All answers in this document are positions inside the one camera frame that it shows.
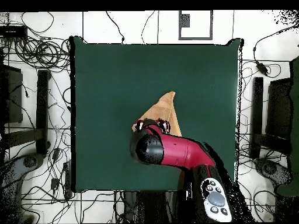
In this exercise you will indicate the tan terry towel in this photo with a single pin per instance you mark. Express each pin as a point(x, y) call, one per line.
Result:
point(163, 109)

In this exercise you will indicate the flat black box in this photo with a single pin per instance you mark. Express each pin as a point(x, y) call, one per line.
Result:
point(12, 31)

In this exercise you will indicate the dark green table cloth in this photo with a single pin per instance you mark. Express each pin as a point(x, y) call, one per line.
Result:
point(105, 93)

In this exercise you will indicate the small black adapter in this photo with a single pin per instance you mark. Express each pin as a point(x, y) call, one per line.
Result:
point(56, 154)
point(55, 183)

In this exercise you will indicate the black power strip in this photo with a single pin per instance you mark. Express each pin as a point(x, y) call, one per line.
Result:
point(67, 179)

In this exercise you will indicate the black stand bar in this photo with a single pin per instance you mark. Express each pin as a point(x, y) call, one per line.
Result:
point(257, 105)
point(42, 105)

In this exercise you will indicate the large black box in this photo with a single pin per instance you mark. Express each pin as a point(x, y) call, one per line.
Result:
point(279, 109)
point(14, 98)

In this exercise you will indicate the dark stand base with knob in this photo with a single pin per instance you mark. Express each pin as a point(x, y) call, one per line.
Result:
point(14, 170)
point(273, 171)

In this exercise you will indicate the black power adapter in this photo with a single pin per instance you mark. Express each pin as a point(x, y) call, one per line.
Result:
point(261, 67)

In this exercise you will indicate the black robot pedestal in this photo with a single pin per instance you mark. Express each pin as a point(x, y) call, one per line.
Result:
point(149, 207)

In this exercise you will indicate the grey square frame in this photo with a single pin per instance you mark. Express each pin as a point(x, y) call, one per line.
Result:
point(184, 21)

